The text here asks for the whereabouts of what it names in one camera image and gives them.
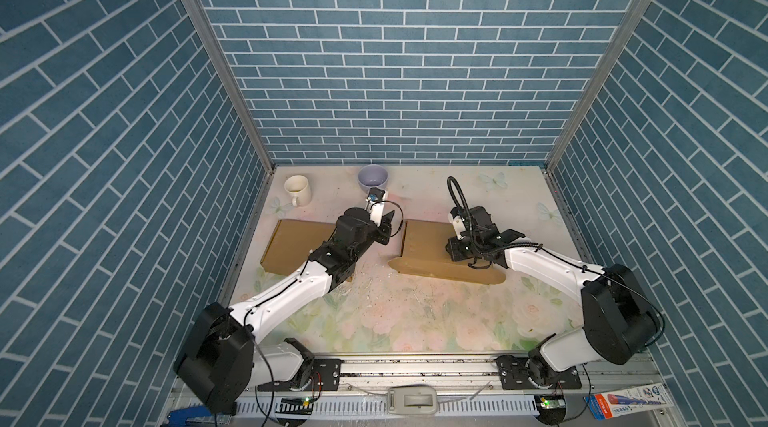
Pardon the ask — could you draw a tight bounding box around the brown cardboard sheet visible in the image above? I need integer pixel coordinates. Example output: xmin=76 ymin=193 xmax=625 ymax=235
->
xmin=388 ymin=220 xmax=506 ymax=285

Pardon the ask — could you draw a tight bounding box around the brown cardboard box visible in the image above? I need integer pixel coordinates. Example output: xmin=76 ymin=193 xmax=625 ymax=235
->
xmin=261 ymin=219 xmax=335 ymax=276

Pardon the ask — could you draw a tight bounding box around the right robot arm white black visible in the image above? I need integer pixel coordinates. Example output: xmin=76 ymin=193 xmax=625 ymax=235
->
xmin=446 ymin=206 xmax=664 ymax=387

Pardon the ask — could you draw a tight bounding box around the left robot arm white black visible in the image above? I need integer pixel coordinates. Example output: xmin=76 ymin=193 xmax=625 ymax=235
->
xmin=173 ymin=202 xmax=395 ymax=415

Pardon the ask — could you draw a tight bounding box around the lavender speckled ceramic cup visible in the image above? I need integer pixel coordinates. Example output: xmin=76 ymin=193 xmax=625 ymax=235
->
xmin=357 ymin=164 xmax=389 ymax=192

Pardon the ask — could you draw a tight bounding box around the white ceramic mug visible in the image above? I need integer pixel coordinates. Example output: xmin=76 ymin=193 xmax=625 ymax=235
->
xmin=283 ymin=174 xmax=312 ymax=207

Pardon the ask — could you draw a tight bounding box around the small green circuit board right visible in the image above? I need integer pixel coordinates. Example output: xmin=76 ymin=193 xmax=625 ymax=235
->
xmin=536 ymin=396 xmax=567 ymax=410

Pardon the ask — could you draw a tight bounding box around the white red blue carton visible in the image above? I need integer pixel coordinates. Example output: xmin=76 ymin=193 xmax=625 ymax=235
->
xmin=586 ymin=383 xmax=673 ymax=420

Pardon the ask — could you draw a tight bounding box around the blue tool at bottom left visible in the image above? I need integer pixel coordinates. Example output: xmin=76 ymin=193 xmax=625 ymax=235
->
xmin=163 ymin=406 xmax=219 ymax=427

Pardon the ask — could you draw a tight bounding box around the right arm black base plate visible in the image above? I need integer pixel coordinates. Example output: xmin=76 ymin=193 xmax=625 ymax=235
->
xmin=495 ymin=355 xmax=582 ymax=390

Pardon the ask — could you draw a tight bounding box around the aluminium mounting rail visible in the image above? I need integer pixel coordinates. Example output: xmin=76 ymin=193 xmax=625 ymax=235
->
xmin=170 ymin=353 xmax=664 ymax=399

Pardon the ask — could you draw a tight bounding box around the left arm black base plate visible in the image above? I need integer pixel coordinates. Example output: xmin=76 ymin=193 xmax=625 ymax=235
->
xmin=260 ymin=358 xmax=343 ymax=392

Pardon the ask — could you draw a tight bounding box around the white slotted cable duct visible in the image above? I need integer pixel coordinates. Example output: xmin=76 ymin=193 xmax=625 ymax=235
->
xmin=236 ymin=395 xmax=541 ymax=419

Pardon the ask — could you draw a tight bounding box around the grey plastic handle clamp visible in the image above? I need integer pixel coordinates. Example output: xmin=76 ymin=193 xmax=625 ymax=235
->
xmin=386 ymin=384 xmax=438 ymax=416

